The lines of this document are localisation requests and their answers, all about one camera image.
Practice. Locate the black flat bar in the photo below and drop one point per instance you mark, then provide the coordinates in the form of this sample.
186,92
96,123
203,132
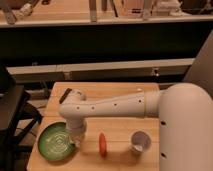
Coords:
65,94

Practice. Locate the white cup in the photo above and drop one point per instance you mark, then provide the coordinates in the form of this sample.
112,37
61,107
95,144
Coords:
140,142

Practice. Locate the orange carrot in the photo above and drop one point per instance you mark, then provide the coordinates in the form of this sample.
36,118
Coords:
102,145

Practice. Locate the grey metal rail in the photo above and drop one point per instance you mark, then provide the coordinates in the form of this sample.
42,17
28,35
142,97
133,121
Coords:
104,70

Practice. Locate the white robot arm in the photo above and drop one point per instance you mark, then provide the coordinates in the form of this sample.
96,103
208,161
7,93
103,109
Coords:
185,113

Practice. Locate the green ceramic bowl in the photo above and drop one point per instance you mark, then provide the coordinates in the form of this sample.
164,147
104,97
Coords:
54,144

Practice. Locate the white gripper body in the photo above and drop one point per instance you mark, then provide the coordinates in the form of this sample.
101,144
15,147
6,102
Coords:
76,129

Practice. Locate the black side stand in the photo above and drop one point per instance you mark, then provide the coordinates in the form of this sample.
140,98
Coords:
17,117

